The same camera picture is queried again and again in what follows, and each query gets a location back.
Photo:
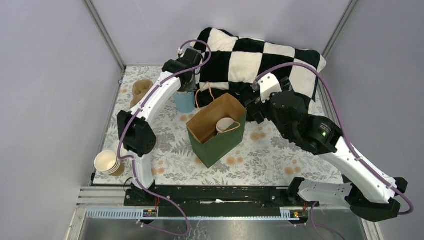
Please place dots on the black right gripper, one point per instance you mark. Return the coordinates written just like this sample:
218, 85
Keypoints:
255, 105

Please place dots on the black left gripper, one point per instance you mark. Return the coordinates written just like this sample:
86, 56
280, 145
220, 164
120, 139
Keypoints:
190, 87

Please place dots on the brown paper coffee cup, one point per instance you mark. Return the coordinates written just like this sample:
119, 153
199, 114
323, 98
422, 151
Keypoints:
219, 132

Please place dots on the white plastic cup lid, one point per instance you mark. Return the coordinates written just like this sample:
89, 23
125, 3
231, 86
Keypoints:
224, 123

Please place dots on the green paper bag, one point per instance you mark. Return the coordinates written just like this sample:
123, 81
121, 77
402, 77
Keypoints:
206, 144

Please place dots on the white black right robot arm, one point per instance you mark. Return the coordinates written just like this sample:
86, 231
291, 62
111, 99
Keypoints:
365, 190

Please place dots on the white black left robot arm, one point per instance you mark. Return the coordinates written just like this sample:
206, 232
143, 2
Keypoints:
135, 127

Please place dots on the light blue cup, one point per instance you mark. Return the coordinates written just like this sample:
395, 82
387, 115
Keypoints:
184, 101

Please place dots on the black cloth bundle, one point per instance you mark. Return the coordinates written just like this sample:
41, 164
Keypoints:
207, 92

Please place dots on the brown cardboard cup carrier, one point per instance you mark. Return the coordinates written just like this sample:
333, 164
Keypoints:
139, 89

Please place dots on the black white checkered pillow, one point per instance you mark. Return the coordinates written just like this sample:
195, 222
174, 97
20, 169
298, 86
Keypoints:
242, 59

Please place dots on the floral patterned table mat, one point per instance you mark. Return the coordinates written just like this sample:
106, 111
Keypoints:
263, 158

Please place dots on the stack of brown paper cups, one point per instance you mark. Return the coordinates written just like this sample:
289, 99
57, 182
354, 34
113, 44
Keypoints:
107, 162

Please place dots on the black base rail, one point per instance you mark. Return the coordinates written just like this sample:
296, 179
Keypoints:
266, 203

